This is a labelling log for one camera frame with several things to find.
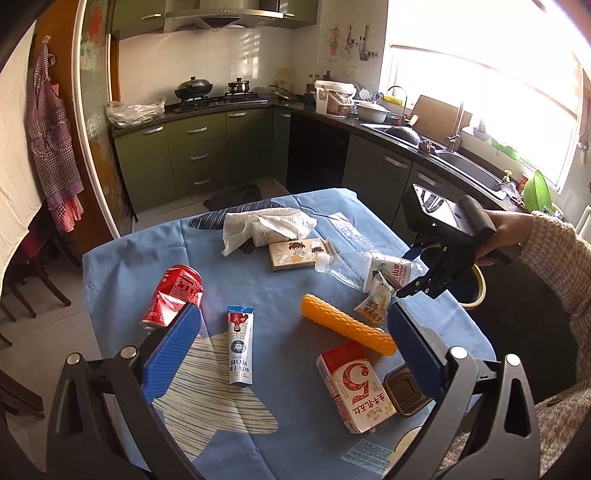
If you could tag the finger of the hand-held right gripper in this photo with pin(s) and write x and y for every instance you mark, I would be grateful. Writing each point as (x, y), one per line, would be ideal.
(429, 284)
(414, 254)

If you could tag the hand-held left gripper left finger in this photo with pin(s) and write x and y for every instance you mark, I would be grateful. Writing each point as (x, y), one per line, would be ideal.
(171, 353)

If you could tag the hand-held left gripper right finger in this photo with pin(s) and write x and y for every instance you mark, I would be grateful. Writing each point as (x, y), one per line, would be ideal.
(415, 353)

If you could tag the white green drink pouch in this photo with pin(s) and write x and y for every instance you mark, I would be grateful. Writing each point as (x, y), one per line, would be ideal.
(392, 272)

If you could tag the dark bin with yellow rim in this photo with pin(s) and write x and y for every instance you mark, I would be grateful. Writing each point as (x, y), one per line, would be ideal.
(478, 286)

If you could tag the crushed red soda can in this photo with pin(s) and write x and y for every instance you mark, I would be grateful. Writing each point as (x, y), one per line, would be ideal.
(173, 295)

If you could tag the yellow white snack packet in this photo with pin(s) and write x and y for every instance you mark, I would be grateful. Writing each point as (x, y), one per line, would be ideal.
(375, 304)

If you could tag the red white milk carton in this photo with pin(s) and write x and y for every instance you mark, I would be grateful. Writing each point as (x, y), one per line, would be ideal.
(355, 387)

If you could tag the white red toothpaste tube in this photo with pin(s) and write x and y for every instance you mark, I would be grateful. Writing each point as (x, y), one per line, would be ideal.
(240, 346)

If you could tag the clear plastic bottle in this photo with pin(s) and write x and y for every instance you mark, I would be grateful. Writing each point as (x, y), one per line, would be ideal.
(344, 267)

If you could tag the orange ribbed foam roll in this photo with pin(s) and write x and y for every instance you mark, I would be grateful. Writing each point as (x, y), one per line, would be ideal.
(346, 323)

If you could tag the cartoon print cardboard box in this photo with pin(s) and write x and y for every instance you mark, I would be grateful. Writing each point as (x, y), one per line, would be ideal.
(295, 256)

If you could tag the person's right forearm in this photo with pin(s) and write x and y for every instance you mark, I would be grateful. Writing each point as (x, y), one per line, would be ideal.
(558, 277)

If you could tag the person's right hand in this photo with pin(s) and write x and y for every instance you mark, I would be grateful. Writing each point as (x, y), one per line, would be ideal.
(505, 230)

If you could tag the steel kitchen sink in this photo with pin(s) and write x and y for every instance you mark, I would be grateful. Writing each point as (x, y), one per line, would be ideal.
(466, 168)

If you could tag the steel kitchen faucet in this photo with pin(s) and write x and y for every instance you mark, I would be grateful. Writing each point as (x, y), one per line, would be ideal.
(455, 134)

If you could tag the green plastic colander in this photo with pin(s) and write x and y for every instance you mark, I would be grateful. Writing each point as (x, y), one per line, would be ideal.
(538, 189)

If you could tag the wooden cutting board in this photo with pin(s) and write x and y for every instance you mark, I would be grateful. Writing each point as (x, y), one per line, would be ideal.
(434, 110)

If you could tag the white paper towel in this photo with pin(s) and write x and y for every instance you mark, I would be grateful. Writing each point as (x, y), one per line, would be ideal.
(277, 219)

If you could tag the white cylindrical container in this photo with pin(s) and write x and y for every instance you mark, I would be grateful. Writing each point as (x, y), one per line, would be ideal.
(268, 237)

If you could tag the person's beige knit sweater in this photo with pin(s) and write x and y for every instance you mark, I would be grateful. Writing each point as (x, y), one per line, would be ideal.
(554, 429)

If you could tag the wooden chair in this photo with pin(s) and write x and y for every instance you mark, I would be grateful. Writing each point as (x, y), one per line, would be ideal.
(32, 277)

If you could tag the white plastic bucket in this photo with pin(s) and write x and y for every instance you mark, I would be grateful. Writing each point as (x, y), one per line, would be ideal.
(330, 97)

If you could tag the dark floor mat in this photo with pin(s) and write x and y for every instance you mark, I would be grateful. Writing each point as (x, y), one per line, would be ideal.
(235, 196)

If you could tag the green kitchen base cabinets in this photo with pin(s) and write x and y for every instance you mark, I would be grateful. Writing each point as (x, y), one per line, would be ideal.
(198, 152)

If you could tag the small steel pot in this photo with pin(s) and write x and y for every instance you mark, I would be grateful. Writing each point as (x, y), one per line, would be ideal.
(238, 86)

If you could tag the clear plastic bag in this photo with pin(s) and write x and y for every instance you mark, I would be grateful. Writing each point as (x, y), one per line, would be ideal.
(134, 113)

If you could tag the checked apron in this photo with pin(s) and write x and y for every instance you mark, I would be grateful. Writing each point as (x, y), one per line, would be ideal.
(51, 138)

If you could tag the gas stove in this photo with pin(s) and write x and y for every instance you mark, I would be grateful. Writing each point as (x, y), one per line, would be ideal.
(221, 100)

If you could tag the white hanging cloth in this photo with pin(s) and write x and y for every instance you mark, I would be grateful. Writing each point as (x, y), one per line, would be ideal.
(16, 161)

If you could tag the glass sliding door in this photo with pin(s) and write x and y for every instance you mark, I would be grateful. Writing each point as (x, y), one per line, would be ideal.
(97, 115)

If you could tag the black wok with lid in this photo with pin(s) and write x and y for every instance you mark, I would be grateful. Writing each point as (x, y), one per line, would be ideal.
(194, 87)

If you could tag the steel range hood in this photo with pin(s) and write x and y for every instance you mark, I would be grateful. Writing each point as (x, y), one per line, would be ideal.
(221, 14)

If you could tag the green kitchen wall cabinets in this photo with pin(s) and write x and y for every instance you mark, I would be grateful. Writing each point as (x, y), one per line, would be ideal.
(134, 18)

